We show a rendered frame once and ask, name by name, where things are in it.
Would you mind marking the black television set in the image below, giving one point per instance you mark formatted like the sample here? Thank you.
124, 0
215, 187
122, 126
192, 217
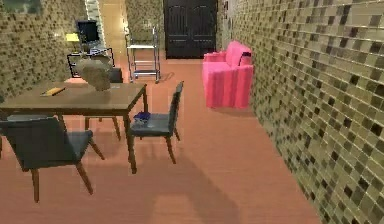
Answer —
88, 32

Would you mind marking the yellow box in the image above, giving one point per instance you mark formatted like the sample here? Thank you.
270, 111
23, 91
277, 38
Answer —
72, 37

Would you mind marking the pink armchair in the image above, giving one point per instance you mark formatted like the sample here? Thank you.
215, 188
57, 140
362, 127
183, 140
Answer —
228, 76

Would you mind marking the silver metal shelf cart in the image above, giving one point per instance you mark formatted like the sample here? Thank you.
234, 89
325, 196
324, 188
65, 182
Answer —
144, 55

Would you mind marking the brown wooden dining table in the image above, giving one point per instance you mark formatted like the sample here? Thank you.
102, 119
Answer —
86, 98

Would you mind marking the yellow pencil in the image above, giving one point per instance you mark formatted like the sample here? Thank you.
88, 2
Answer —
53, 91

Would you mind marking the light brown vase with faces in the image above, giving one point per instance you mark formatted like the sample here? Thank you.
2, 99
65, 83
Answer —
97, 74

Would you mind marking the black frame side table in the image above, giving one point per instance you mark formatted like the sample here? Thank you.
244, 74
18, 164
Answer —
90, 56

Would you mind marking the framed wall picture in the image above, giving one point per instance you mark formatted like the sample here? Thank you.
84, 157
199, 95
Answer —
22, 6

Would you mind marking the black double door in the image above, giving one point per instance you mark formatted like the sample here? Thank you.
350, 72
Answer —
190, 28

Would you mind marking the blue object on chair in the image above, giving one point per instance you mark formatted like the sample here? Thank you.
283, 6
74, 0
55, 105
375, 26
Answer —
142, 116

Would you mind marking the dark grey wooden-legged chair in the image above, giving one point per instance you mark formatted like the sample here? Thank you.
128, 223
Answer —
43, 143
115, 76
160, 123

